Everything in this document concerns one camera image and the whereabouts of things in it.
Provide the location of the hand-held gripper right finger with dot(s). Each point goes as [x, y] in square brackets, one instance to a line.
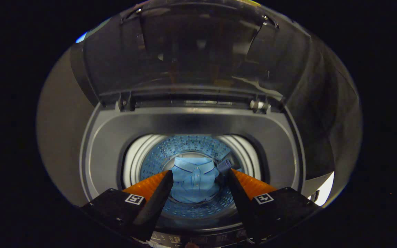
[245, 206]

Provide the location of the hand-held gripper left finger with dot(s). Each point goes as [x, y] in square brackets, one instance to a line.
[155, 206]

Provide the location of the light blue polo shirt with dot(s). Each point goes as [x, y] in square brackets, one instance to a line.
[195, 179]

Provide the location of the grey washing machine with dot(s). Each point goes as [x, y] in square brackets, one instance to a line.
[191, 120]

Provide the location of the white panel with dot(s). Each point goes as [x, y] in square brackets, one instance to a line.
[326, 189]

